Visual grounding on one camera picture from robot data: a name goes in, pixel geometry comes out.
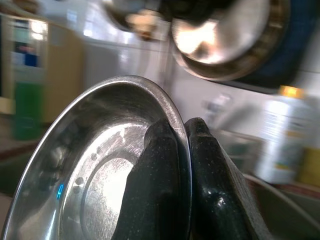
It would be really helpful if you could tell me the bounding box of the hanging steel wok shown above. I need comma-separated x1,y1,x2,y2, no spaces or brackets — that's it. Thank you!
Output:
170,0,276,81

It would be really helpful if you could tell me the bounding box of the green dish soap bottle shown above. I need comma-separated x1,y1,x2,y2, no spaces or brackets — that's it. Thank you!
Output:
11,81,45,141

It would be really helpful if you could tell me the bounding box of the mustard yellow sponge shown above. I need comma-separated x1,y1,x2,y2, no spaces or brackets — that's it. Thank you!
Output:
296,146,320,188

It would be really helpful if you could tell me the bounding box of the white detergent bottle yellow cap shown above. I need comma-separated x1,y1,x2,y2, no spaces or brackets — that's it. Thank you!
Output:
254,85,317,185

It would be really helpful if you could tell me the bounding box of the hanging dark pan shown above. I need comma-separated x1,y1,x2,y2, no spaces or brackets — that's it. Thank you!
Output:
232,0,307,90

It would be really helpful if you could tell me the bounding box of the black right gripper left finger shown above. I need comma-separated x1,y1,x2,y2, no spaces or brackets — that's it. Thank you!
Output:
113,118,193,240

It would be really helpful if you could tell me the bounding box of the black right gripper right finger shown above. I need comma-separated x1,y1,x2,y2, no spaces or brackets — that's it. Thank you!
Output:
184,117,274,240

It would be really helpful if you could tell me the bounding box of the stainless steel plate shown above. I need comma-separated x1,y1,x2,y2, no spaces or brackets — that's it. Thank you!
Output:
4,74,194,240

